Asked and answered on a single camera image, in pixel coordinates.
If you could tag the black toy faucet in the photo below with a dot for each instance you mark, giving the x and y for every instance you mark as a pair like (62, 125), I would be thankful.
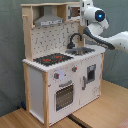
(71, 44)

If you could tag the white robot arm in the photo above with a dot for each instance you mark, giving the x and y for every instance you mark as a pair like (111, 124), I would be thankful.
(95, 22)

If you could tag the white microwave cabinet door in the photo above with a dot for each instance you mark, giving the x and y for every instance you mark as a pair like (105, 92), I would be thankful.
(73, 11)

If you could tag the red right stove knob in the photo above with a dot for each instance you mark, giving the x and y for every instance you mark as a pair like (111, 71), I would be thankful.
(74, 69)

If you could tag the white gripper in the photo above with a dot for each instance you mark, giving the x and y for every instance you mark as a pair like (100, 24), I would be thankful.
(86, 11)

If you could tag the grey range hood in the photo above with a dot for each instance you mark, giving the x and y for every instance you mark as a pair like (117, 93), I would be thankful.
(48, 17)

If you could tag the grey toy sink basin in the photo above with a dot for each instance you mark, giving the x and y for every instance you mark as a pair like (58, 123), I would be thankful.
(79, 51)

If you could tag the red left stove knob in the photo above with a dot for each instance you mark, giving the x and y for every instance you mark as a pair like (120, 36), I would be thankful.
(56, 75)

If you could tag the wooden toy kitchen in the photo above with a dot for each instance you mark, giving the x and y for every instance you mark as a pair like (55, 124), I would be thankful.
(40, 84)

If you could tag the toy dishwasher door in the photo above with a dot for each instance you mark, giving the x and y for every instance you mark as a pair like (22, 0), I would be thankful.
(90, 79)

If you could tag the red stove knob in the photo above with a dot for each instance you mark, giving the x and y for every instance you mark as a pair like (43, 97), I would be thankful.
(56, 75)
(74, 69)

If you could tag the toy oven door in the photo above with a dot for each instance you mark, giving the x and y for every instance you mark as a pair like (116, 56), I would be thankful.
(64, 97)

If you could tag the black toy stovetop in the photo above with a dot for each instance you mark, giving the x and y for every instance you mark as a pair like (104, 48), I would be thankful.
(52, 59)

